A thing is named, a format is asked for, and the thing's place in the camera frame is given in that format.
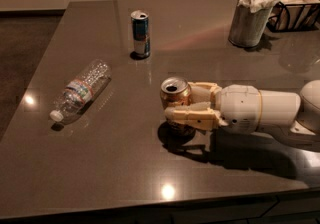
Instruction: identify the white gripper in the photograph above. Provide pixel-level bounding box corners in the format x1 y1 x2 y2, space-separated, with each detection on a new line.
164 82 261 134

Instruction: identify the orange drink can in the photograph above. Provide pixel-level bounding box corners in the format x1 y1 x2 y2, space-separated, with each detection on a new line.
159 76 198 136

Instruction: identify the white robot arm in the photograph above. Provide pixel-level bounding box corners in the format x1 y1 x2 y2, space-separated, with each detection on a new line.
161 77 319 151

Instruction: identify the blue silver energy drink can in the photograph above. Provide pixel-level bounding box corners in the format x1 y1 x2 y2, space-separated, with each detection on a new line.
131 10 151 59

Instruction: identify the metal bucket napkin holder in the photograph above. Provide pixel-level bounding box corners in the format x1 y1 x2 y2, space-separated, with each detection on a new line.
228 5 272 48

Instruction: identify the clear plastic water bottle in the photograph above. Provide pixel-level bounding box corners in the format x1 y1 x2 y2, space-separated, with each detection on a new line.
49 59 112 124

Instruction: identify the black wire basket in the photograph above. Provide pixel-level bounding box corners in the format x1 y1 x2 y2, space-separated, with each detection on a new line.
267 0 320 32

